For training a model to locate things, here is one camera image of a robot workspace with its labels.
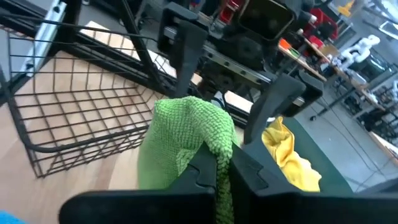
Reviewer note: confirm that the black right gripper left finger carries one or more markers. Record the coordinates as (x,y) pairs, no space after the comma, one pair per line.
(155,205)

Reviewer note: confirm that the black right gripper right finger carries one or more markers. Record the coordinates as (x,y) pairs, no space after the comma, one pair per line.
(295,208)

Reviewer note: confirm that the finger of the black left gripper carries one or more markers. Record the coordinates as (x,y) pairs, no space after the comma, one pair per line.
(188,56)
(273,102)

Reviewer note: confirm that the yellow microfiber towel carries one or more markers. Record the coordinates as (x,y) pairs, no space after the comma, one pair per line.
(289,155)

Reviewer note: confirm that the green microfiber towel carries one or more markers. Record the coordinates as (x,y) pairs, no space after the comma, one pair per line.
(180,130)

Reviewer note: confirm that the blue microfiber towel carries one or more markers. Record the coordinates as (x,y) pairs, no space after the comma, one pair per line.
(9,218)

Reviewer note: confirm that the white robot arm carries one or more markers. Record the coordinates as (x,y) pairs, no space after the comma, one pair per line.
(357,51)

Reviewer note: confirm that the long wooden workbench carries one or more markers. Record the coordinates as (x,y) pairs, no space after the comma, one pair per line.
(311,67)

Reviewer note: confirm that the teal plastic basket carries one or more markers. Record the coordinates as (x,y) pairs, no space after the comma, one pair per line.
(317,155)

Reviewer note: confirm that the yellow hanging fixture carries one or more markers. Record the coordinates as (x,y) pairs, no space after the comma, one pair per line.
(345,8)

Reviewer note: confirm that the silver aluminium extrusion piece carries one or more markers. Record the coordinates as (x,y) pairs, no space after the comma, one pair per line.
(46,31)

